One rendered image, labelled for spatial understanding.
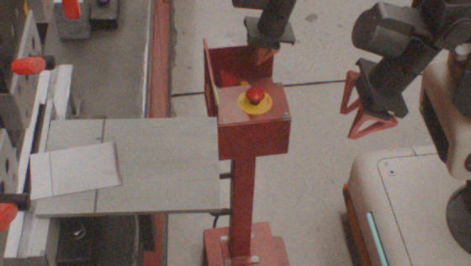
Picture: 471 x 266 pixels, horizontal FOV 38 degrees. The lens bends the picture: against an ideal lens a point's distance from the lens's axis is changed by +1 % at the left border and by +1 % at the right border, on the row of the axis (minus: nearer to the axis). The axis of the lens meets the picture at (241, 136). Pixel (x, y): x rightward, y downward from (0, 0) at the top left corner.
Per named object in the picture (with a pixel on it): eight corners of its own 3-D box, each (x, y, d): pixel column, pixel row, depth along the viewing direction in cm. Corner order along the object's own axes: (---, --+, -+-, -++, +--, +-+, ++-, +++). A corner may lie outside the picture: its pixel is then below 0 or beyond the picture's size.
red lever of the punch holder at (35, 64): (35, 58, 72) (55, 55, 82) (-5, 59, 72) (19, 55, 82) (36, 76, 73) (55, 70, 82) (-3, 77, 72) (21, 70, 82)
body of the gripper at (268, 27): (241, 22, 144) (251, -6, 139) (287, 27, 147) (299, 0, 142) (246, 43, 140) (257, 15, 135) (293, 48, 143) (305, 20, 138)
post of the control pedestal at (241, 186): (250, 257, 195) (258, 131, 154) (231, 259, 195) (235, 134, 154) (246, 241, 199) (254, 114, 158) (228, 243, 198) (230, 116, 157)
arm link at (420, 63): (453, 50, 98) (441, 23, 102) (416, 36, 95) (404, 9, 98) (422, 82, 102) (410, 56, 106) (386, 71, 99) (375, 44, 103)
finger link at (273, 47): (233, 50, 150) (245, 17, 143) (263, 54, 152) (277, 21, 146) (238, 72, 146) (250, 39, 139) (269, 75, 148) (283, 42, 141)
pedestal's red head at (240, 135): (288, 154, 150) (295, 97, 137) (215, 162, 148) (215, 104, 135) (271, 89, 163) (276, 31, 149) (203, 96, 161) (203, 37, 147)
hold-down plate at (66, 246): (93, 269, 106) (91, 259, 104) (58, 271, 106) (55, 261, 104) (108, 125, 126) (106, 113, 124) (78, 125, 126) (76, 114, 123)
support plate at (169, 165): (220, 212, 100) (220, 209, 99) (35, 218, 99) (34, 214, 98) (216, 120, 112) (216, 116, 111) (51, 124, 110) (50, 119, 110)
